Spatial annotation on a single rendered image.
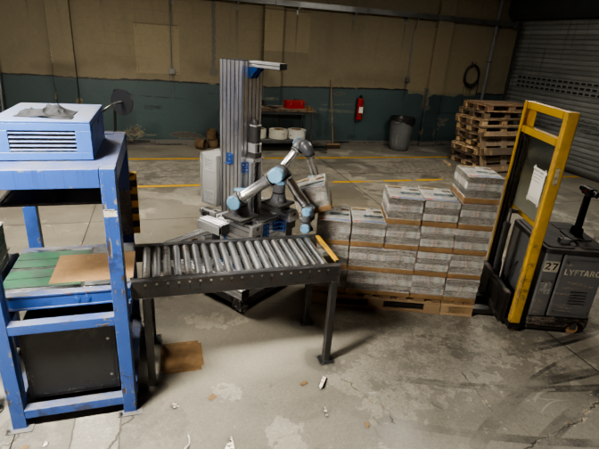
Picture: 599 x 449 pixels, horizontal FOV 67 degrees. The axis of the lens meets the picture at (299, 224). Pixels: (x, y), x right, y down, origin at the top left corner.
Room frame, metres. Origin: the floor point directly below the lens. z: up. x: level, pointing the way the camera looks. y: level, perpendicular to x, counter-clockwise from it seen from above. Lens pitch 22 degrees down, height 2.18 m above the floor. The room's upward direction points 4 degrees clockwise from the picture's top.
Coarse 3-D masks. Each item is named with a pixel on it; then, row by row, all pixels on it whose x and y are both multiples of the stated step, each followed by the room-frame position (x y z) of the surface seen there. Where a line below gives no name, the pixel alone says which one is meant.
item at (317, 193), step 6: (306, 186) 3.68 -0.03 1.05; (312, 186) 3.60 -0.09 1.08; (318, 186) 3.58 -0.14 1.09; (324, 186) 3.57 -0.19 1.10; (306, 192) 3.58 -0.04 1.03; (312, 192) 3.57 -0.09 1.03; (318, 192) 3.58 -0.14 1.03; (324, 192) 3.57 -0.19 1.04; (294, 198) 3.58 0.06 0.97; (312, 198) 3.58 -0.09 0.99; (318, 198) 3.58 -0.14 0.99; (324, 198) 3.57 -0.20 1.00; (312, 204) 3.57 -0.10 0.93; (318, 204) 3.57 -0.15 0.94; (324, 204) 3.56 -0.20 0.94; (300, 210) 3.57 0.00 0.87
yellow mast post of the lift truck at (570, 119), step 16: (576, 128) 3.29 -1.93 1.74; (560, 144) 3.29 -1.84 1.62; (560, 160) 3.29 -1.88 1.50; (560, 176) 3.28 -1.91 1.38; (544, 192) 3.31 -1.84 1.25; (544, 208) 3.29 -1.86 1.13; (544, 224) 3.29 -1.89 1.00; (528, 256) 3.29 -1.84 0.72; (528, 272) 3.29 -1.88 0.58; (528, 288) 3.28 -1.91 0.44; (512, 304) 3.32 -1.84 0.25; (512, 320) 3.29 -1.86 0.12
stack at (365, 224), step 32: (320, 224) 3.51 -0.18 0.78; (352, 224) 3.55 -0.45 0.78; (384, 224) 3.50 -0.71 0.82; (352, 256) 3.50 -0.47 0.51; (384, 256) 3.50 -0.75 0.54; (416, 256) 3.52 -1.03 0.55; (448, 256) 3.49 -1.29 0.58; (352, 288) 3.51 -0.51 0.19; (384, 288) 3.50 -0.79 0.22; (416, 288) 3.50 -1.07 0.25
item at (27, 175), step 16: (112, 144) 2.63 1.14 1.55; (0, 160) 2.15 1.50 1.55; (16, 160) 2.17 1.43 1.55; (32, 160) 2.19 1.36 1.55; (48, 160) 2.21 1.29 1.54; (64, 160) 2.23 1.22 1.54; (80, 160) 2.25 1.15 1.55; (96, 160) 2.27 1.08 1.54; (112, 160) 2.28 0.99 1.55; (0, 176) 1.98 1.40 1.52; (16, 176) 2.00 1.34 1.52; (32, 176) 2.02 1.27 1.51; (48, 176) 2.04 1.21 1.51; (64, 176) 2.06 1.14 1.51; (80, 176) 2.09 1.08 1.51; (96, 176) 2.11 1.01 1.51
